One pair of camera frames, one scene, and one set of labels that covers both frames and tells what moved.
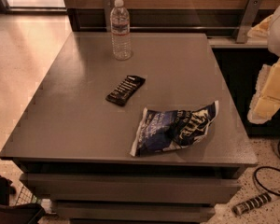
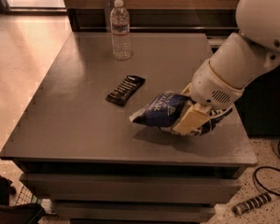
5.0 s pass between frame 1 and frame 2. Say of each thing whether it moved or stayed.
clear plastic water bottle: stayed
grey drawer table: stayed
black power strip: stayed
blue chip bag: moved
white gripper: moved
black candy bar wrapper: stayed
